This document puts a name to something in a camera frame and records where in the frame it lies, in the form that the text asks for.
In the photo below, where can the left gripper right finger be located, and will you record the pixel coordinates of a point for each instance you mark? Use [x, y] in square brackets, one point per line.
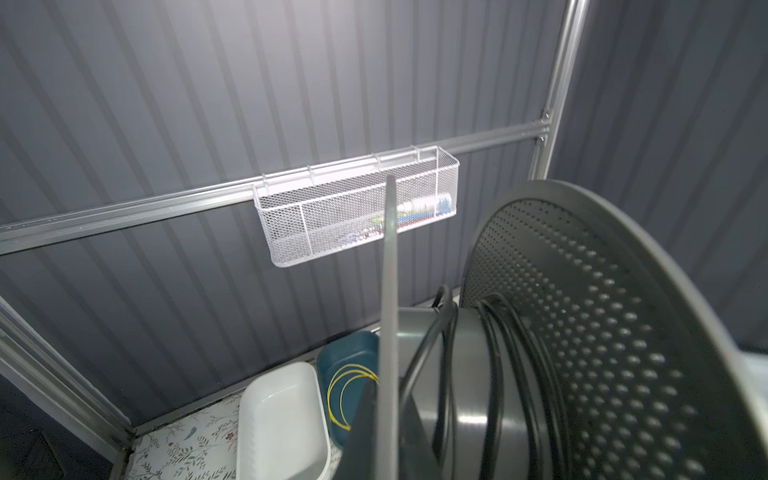
[416, 457]

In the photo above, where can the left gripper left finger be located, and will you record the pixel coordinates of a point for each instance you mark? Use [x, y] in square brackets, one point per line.
[358, 458]

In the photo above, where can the white plastic tray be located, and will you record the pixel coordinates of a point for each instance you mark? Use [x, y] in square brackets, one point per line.
[282, 432]

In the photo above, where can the teal plastic tray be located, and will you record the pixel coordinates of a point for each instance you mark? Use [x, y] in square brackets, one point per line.
[344, 367]

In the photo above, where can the dark grey cable spool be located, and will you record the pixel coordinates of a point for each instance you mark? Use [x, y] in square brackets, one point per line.
[577, 349]

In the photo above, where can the items in white basket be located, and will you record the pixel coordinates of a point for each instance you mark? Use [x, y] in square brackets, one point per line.
[409, 213]

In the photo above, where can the white wire mesh basket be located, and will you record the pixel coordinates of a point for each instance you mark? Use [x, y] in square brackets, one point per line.
[303, 212]

